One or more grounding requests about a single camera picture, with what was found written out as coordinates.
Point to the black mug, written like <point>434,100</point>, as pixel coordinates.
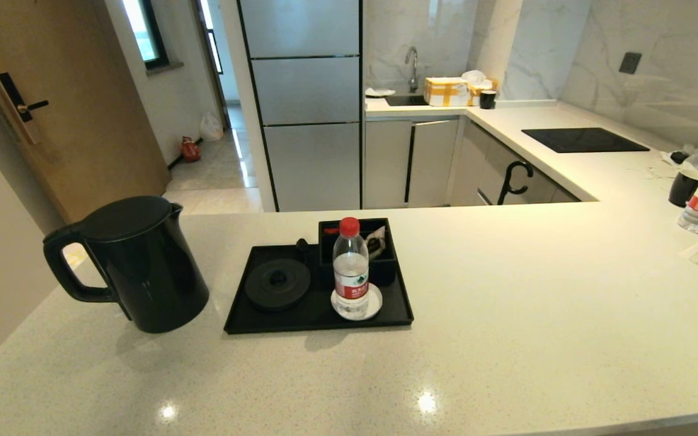
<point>682,189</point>

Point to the crumpled white tissue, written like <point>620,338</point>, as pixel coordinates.
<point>697,157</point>

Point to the yellow white plastic bag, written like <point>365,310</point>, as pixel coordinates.
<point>73,255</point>

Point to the small black cup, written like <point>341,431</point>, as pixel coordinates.
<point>488,100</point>

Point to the dark kitchen sink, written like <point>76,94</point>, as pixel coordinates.
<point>406,100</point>

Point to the dark rounded black object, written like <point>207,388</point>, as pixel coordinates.
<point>302,248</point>

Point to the silver refrigerator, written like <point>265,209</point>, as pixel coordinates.
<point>309,91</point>

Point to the black induction cooktop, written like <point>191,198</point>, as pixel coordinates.
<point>585,140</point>

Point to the brown wooden door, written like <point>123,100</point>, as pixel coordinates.
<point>82,121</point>

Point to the grey sink base cabinet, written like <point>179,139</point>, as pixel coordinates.
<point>388,163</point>

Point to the dark wall socket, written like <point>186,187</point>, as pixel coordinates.
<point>630,63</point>

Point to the grey drawer cabinet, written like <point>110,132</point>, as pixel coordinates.
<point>488,163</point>

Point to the white plastic floor bag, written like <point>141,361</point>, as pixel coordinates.
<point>210,127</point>

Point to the black rectangular serving tray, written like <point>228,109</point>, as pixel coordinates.
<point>312,320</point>

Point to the crumpled white plastic bag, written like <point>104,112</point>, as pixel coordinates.
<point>476,76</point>

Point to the red floor bag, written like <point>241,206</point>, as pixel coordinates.
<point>190,149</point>

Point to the white tea bag packet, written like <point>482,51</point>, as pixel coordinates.
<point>375,239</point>

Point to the round black kettle base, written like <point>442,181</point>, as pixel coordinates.
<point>276,286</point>

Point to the white round coaster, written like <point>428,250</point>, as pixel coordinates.
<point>376,301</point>

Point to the black electric kettle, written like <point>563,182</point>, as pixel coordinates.
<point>149,272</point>

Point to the cardboard box yellow tape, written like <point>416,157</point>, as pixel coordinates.
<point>446,92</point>

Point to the chrome sink faucet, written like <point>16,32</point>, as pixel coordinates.
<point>412,66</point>

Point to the narrow dark-framed window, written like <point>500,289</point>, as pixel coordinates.
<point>211,36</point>

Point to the white cloth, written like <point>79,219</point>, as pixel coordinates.
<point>379,92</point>

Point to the black compartment box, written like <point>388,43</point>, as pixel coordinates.
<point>383,270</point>

